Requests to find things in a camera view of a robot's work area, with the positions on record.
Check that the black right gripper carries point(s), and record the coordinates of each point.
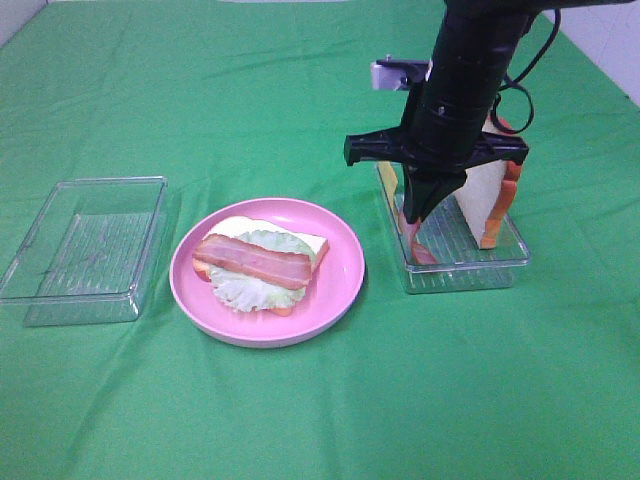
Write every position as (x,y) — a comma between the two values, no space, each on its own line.
(440,136)

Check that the bacon strip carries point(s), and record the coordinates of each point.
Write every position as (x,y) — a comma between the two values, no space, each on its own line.
(419,253)
(289,270)

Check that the white bread slice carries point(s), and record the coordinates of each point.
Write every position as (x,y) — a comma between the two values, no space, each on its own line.
(320,247)

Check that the green lettuce leaf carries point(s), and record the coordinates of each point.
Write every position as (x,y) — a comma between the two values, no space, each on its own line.
(250,292)

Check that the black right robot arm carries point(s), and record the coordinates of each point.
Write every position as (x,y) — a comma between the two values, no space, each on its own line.
(477,39)

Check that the yellow cheese slice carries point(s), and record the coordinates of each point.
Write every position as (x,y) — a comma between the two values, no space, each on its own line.
(388,177)

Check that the upright bread slice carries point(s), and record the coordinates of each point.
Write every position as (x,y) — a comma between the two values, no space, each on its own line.
(486,197)

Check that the clear right plastic container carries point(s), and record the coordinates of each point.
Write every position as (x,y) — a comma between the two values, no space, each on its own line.
(461,266)

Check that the clear plastic container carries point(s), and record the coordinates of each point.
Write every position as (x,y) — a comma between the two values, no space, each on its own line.
(89,255)
(461,266)

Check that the pink round plate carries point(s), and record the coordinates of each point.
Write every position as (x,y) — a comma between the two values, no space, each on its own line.
(335,286)

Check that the green tablecloth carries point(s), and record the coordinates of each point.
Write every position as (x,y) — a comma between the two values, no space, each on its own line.
(231,101)

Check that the clear left plastic container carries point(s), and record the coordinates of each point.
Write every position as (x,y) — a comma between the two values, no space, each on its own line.
(89,255)

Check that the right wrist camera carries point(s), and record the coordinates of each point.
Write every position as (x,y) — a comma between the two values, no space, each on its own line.
(395,74)

